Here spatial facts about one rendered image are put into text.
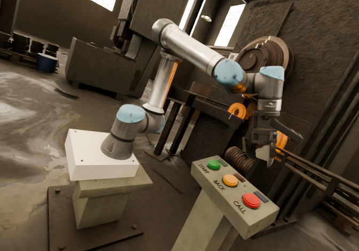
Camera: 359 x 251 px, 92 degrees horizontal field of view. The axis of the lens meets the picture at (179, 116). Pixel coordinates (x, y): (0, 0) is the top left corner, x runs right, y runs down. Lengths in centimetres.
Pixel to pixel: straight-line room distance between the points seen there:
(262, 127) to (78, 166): 70
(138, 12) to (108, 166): 314
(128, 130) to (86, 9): 1037
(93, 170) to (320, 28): 160
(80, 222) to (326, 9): 189
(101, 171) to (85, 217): 25
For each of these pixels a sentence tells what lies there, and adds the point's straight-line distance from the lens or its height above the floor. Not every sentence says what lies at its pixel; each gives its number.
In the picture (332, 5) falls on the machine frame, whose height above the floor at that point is 163.
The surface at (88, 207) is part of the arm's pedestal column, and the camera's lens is 95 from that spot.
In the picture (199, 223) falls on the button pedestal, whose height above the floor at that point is 45.
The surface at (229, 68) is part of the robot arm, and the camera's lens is 54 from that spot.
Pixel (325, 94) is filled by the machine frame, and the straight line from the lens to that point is 140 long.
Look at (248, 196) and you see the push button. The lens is 51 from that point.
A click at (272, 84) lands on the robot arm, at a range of 66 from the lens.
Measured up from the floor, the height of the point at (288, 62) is 118.
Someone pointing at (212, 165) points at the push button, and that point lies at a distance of 57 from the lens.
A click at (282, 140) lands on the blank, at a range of 102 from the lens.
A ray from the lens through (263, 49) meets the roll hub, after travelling 143.
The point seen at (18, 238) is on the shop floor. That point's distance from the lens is 105.
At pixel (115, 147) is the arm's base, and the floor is 43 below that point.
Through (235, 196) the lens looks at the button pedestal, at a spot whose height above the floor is 59.
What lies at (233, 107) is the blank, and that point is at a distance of 152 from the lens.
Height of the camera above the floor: 81
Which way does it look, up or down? 11 degrees down
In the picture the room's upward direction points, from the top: 23 degrees clockwise
